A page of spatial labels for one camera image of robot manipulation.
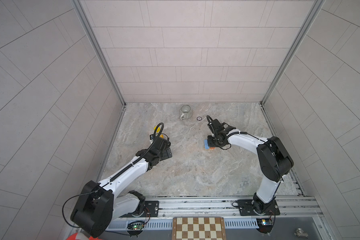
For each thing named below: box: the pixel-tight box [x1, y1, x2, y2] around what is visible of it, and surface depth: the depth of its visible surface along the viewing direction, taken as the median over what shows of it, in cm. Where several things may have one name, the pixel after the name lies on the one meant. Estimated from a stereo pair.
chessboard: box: [171, 217, 227, 240], surface depth 65 cm
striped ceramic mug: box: [180, 104, 193, 120], surface depth 104 cm
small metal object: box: [294, 227, 309, 239], surface depth 65 cm
